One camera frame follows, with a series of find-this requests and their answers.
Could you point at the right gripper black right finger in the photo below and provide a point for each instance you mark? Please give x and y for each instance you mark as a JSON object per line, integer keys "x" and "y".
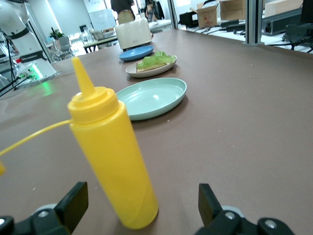
{"x": 210, "y": 210}

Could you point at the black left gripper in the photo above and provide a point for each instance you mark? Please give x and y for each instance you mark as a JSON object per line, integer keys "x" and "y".
{"x": 122, "y": 5}

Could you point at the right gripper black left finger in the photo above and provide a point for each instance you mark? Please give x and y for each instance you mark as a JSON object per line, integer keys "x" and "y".
{"x": 71, "y": 213}

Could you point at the yellow squeeze bottle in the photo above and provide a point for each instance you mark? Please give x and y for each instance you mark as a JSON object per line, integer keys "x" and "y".
{"x": 115, "y": 159}

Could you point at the blue plate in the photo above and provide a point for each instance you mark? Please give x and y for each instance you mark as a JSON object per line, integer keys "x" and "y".
{"x": 137, "y": 55}

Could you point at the beige plate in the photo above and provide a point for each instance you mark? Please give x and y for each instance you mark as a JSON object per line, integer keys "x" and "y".
{"x": 151, "y": 73}

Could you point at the mint green plate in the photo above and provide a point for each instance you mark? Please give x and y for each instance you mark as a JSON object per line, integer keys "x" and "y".
{"x": 151, "y": 100}

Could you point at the whiteboard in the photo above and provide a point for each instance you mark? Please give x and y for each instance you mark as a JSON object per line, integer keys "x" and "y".
{"x": 101, "y": 19}

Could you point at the white toaster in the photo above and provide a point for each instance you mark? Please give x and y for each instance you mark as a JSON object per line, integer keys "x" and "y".
{"x": 133, "y": 36}

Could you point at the green potted plant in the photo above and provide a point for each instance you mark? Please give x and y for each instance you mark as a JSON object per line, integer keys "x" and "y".
{"x": 56, "y": 33}

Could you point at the cardboard box with red print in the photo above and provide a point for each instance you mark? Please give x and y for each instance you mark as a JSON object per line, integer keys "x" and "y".
{"x": 207, "y": 17}

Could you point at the plain cardboard box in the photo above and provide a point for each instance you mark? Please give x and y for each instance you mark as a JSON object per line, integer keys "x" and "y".
{"x": 232, "y": 11}
{"x": 281, "y": 7}

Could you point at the black power adapter box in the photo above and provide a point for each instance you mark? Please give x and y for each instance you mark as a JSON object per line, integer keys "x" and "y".
{"x": 281, "y": 23}

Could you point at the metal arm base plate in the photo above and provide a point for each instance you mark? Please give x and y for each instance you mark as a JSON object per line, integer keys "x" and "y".
{"x": 52, "y": 74}

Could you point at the aluminium profile post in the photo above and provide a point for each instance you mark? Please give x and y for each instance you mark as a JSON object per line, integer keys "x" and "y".
{"x": 253, "y": 22}

